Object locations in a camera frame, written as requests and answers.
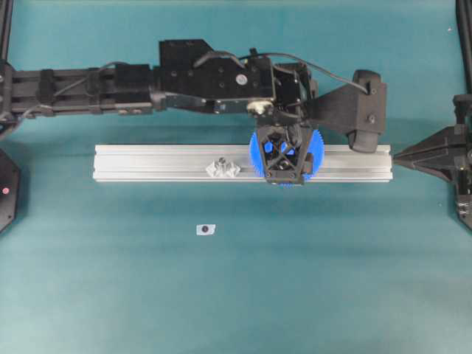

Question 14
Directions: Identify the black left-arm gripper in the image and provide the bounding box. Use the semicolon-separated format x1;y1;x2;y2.
254;62;318;185

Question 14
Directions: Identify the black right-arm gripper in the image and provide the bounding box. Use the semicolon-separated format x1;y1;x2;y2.
393;94;471;199

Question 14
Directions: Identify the large blue plastic gear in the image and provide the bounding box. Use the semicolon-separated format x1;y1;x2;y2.
249;129;325;182

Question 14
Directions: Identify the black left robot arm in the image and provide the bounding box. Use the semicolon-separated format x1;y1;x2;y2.
1;40;325;184

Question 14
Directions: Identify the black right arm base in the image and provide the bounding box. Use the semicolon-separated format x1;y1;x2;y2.
455;195;472;230

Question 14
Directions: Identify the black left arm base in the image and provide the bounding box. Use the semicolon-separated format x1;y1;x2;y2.
0;150;21;232

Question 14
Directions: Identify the short steel shaft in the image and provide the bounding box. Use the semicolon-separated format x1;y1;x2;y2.
215;157;226;175

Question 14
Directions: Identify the clear bracket under short shaft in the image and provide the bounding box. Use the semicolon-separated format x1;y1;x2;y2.
206;160;240;178

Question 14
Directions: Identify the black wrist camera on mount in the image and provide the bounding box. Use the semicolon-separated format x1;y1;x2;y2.
304;70;386;153

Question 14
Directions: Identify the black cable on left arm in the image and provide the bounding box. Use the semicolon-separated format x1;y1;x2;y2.
193;50;369;93

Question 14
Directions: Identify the black frame post right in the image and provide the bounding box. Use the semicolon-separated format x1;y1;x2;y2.
456;0;471;94

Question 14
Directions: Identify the black frame post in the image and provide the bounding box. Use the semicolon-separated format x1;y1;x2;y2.
456;0;471;94
0;0;14;60

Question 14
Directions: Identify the silver aluminium extrusion rail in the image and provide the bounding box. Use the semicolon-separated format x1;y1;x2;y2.
92;145;393;183

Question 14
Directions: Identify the black frame post left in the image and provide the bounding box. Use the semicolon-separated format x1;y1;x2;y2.
0;0;14;60

